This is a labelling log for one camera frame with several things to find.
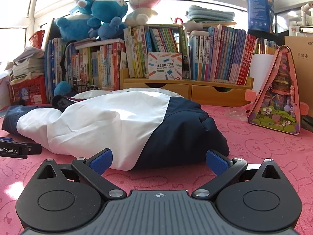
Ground row of red blue books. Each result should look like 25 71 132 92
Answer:
188 25 257 85

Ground white paper roll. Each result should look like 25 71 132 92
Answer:
251 54 275 98

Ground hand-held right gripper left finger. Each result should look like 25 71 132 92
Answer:
34 149 126 200

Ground red plastic basket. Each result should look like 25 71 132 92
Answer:
29 30 46 52

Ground dark blue box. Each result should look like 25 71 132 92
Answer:
246 0 275 33

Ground white plastic pipe fittings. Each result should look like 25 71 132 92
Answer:
300 2 313 26

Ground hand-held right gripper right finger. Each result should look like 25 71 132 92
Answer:
192 149 282 199

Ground row of yellow green books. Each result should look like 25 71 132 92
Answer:
123 24 189 79

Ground stack of light blue folders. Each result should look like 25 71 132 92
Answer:
186 5 235 22

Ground row of mixed picture books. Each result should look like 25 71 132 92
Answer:
66 39 127 92

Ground large blue plush bear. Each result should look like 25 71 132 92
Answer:
56 0 103 42

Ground small blue plush rabbit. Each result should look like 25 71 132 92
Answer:
87 17 127 41

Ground pink triangular toy box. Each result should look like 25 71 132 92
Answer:
245 45 309 136

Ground small portrait photo card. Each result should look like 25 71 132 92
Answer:
183 55 192 79

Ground blue round plush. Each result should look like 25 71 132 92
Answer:
54 81 72 96

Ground clear plastic wrapper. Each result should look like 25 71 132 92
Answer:
224 106 250 121

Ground pink rabbit-print mat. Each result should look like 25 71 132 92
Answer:
0 104 313 235

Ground wooden desk organizer with drawers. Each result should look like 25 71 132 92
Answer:
120 69 255 108

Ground stack of paper workbooks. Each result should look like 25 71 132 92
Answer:
11 48 46 82

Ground blue cat plush toy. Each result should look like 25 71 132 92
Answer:
91 0 129 24

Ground navy and white jacket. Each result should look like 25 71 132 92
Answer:
1 88 230 171

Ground miniature bicycle model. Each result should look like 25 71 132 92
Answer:
70 78 98 92

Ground row of thin blue books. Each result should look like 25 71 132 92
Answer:
45 38 67 98

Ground red plastic crate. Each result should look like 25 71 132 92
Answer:
10 76 48 106

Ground white pencil-print box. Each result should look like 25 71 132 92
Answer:
148 52 183 81

